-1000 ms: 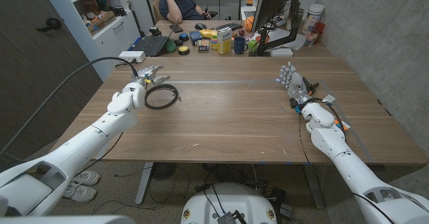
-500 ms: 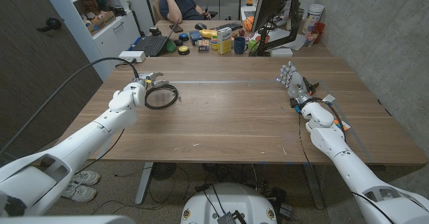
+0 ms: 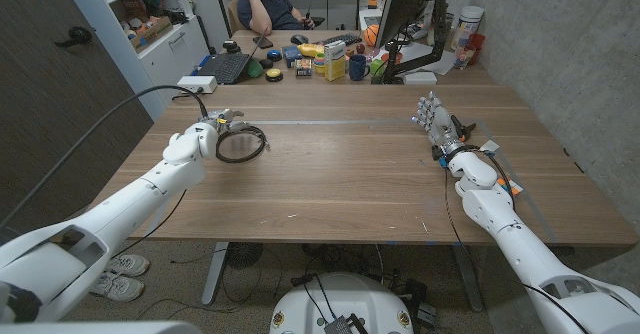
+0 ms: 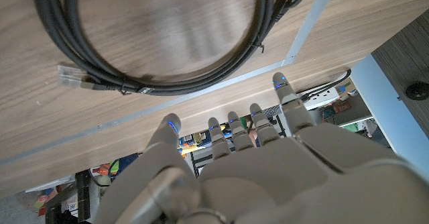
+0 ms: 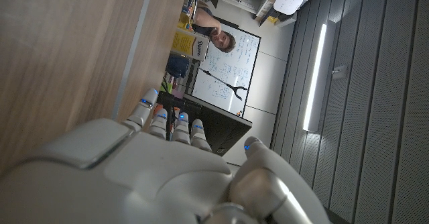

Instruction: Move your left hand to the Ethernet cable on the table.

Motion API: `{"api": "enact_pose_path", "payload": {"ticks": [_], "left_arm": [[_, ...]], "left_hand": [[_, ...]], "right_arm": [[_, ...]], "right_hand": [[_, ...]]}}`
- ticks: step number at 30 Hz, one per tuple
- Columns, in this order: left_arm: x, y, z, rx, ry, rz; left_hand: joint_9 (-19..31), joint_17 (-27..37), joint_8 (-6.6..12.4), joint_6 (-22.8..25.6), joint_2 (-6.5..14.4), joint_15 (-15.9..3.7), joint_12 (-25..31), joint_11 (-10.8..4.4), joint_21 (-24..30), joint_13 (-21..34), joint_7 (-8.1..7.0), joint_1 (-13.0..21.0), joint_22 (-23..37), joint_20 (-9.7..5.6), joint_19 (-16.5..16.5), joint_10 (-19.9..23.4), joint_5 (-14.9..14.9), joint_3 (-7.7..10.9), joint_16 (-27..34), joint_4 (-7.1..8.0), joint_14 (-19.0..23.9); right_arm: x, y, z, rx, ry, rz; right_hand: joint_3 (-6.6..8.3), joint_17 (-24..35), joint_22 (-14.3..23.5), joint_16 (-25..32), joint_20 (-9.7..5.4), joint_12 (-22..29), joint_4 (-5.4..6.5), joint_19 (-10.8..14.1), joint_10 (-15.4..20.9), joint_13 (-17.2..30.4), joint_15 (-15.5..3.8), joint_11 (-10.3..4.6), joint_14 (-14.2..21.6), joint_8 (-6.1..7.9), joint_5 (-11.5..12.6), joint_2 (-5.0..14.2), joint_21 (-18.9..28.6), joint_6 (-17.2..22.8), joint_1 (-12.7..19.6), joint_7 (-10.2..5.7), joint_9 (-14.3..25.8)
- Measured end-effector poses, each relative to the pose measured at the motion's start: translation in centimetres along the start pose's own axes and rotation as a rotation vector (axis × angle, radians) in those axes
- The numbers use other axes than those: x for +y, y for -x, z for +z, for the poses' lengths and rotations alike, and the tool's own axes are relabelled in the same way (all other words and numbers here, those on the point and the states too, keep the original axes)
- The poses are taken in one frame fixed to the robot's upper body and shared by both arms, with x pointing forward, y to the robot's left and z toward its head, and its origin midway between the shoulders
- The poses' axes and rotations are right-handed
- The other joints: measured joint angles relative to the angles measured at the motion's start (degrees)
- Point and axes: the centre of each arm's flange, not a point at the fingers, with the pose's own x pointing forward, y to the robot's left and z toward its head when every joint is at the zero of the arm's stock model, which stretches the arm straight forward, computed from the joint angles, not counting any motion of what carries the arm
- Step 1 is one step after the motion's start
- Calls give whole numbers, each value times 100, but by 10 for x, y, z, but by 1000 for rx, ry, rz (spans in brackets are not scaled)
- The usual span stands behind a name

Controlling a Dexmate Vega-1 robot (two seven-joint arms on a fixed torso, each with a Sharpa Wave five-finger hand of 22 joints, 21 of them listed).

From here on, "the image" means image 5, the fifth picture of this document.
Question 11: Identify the yellow and white cardboard box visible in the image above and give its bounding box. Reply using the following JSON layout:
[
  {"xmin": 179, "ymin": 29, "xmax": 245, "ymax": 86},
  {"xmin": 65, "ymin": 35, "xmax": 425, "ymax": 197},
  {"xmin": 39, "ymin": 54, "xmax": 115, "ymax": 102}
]
[{"xmin": 170, "ymin": 27, "xmax": 210, "ymax": 62}]

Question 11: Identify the green plastic item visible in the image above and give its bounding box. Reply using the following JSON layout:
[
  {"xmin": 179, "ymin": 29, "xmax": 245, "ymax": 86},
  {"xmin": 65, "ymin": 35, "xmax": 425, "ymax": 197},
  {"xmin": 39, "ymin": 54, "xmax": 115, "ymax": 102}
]
[{"xmin": 160, "ymin": 80, "xmax": 174, "ymax": 95}]

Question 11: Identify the yellow container with coloured stripes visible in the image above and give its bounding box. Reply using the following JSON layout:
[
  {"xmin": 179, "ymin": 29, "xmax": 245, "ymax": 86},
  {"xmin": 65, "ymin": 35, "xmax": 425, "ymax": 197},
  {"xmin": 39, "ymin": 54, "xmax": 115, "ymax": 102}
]
[{"xmin": 176, "ymin": 18, "xmax": 195, "ymax": 33}]

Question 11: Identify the long white wall light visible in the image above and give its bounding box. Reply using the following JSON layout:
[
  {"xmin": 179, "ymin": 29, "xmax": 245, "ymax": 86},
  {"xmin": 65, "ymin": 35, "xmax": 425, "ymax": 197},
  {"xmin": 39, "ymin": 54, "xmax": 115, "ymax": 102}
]
[{"xmin": 302, "ymin": 22, "xmax": 328, "ymax": 133}]

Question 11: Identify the black computer monitor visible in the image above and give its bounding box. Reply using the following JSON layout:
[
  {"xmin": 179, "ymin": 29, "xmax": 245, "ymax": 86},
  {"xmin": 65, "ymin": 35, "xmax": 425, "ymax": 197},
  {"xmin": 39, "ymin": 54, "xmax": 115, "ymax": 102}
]
[{"xmin": 183, "ymin": 94, "xmax": 253, "ymax": 157}]

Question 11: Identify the black tripod head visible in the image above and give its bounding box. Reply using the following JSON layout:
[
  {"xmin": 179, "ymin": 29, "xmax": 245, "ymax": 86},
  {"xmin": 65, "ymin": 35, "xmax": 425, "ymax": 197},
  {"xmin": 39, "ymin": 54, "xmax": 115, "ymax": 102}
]
[{"xmin": 156, "ymin": 91, "xmax": 202, "ymax": 141}]

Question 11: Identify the person with brown hair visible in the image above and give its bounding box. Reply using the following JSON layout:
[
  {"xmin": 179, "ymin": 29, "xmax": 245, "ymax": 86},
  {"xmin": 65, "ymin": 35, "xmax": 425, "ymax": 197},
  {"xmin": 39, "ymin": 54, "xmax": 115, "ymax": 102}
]
[{"xmin": 192, "ymin": 5, "xmax": 237, "ymax": 54}]

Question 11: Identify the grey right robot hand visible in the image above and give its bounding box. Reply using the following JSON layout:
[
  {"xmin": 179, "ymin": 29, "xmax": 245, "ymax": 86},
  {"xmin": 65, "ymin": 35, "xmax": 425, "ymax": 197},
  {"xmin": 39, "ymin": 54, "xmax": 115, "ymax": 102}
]
[{"xmin": 0, "ymin": 88, "xmax": 332, "ymax": 224}]

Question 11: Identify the whiteboard with black frame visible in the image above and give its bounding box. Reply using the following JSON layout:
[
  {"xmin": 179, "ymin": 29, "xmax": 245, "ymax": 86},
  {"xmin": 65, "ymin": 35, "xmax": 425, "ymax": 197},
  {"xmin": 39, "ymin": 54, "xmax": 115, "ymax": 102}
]
[{"xmin": 190, "ymin": 21, "xmax": 262, "ymax": 118}]

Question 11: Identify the black reacher grabber tool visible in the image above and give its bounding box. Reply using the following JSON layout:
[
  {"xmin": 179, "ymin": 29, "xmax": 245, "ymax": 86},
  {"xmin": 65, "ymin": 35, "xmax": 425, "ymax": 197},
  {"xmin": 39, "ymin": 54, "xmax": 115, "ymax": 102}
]
[{"xmin": 198, "ymin": 67, "xmax": 249, "ymax": 101}]

